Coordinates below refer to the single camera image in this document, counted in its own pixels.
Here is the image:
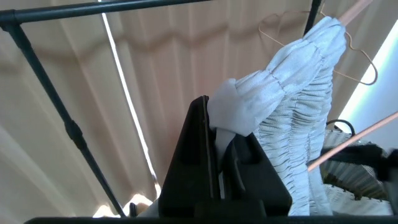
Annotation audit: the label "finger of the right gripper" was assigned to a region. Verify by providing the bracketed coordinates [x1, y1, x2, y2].
[320, 144, 386, 169]

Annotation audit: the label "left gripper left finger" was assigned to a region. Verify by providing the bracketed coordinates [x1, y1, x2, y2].
[158, 95, 222, 218]

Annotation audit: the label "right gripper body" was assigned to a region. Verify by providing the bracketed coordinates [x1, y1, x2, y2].
[376, 149, 398, 215]

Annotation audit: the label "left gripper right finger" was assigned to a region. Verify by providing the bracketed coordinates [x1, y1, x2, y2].
[222, 133, 293, 217]

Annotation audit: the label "pink clothes hanger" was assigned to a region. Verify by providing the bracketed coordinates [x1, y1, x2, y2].
[257, 2, 379, 86]
[307, 0, 398, 172]

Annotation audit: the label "pale grey shorts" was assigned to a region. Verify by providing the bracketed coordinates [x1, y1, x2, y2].
[136, 15, 348, 218]

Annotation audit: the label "white laundry basket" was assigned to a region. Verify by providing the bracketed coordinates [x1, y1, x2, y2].
[320, 119, 394, 216]

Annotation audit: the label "black clothes rack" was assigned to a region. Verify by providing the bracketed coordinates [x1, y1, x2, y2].
[0, 0, 323, 218]

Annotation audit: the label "beige curtain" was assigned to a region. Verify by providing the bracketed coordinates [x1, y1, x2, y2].
[0, 0, 398, 218]

